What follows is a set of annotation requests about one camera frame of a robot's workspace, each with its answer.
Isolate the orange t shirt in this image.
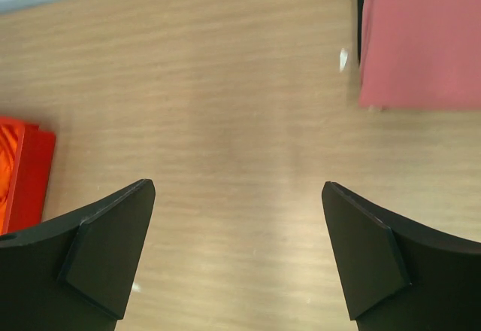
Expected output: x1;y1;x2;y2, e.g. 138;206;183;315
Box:
0;124;18;227

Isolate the pink polo t shirt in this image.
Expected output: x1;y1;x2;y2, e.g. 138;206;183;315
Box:
358;0;480;111

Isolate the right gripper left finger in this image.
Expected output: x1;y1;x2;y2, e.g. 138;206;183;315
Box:
1;179;156;331

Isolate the red plastic bin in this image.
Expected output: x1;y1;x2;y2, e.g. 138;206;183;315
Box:
1;117;56;235

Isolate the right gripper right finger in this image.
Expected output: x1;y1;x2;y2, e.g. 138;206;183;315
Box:
322;181;480;331

